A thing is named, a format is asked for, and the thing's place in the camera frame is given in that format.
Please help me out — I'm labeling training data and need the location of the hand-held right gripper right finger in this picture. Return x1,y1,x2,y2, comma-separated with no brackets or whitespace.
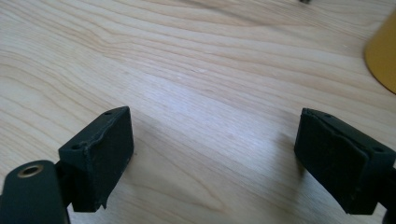
293,107,396,216

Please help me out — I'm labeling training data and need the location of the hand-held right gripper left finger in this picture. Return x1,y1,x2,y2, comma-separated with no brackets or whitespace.
58,105,135,214

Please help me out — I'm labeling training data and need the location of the orange metal cup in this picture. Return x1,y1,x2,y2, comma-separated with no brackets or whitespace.
363,10,396,95

